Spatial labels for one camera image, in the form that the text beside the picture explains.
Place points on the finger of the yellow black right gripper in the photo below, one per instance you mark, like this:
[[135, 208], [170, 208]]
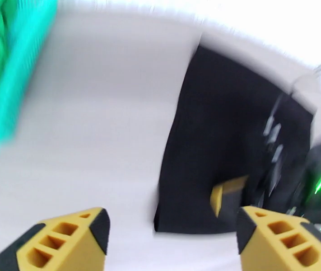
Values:
[[218, 196]]

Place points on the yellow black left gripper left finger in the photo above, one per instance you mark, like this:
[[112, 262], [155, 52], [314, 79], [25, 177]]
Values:
[[72, 244]]

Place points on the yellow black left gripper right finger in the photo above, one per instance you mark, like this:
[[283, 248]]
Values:
[[264, 250]]

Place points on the black cloth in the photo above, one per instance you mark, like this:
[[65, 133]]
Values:
[[211, 137]]

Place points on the green plastic basket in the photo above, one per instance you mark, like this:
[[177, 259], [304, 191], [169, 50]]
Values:
[[24, 67]]

